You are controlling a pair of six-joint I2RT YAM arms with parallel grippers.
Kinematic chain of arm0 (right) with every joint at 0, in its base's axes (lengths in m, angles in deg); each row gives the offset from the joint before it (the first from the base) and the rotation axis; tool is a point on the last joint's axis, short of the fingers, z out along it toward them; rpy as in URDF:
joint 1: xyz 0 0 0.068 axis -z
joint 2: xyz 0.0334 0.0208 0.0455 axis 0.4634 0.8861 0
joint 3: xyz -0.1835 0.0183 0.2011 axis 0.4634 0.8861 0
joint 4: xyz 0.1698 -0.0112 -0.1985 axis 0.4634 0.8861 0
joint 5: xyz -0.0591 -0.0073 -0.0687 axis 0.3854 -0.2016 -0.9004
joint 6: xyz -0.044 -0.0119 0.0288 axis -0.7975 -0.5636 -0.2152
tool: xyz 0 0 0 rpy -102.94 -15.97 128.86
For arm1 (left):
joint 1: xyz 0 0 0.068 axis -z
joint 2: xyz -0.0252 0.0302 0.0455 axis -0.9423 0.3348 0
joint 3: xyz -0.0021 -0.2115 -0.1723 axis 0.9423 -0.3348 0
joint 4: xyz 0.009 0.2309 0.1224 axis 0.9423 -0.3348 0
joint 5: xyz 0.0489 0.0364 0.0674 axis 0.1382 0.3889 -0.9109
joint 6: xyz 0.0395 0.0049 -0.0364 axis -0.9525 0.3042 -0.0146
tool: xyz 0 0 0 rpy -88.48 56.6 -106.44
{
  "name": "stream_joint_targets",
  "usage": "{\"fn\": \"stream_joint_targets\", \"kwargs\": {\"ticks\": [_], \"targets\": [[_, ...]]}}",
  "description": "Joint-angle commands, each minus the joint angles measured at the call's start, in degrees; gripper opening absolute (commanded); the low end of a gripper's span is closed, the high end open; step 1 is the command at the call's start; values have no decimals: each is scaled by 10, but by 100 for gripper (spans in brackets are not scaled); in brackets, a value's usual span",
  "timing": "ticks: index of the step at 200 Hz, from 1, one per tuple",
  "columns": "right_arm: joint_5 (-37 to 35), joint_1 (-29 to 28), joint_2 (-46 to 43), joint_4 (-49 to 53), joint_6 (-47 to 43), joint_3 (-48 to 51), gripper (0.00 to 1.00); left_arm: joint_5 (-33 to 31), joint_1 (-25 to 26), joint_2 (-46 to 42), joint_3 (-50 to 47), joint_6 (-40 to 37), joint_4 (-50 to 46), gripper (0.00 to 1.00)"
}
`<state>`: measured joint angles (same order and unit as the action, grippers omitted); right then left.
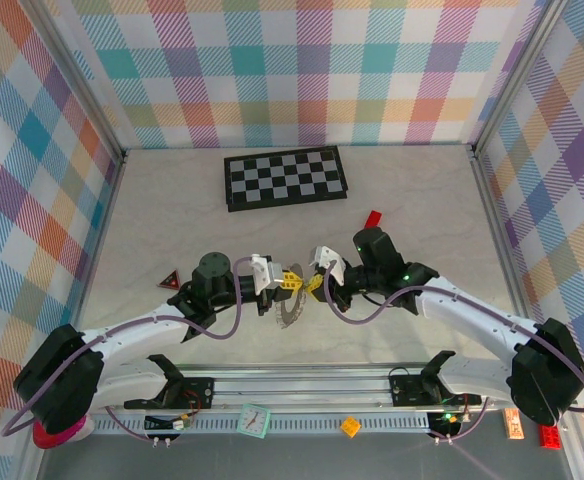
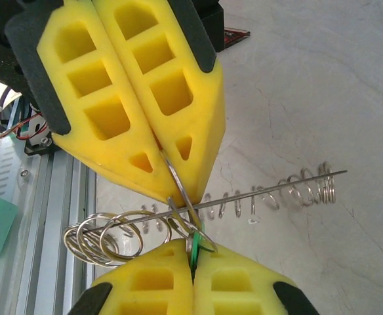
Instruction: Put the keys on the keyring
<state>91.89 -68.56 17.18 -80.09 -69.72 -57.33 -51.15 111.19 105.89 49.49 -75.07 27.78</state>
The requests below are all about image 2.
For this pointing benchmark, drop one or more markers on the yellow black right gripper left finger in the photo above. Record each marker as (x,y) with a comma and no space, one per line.
(178,279)

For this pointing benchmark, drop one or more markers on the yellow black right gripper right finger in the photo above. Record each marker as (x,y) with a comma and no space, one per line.
(208,279)

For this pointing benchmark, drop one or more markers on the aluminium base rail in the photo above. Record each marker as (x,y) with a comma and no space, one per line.
(57,203)

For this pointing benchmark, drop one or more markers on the green plastic strip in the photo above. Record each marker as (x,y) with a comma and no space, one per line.
(194,249)

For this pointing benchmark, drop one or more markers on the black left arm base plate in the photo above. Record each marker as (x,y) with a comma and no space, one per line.
(35,147)

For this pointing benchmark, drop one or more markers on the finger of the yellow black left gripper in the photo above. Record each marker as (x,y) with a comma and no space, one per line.
(208,108)
(139,131)

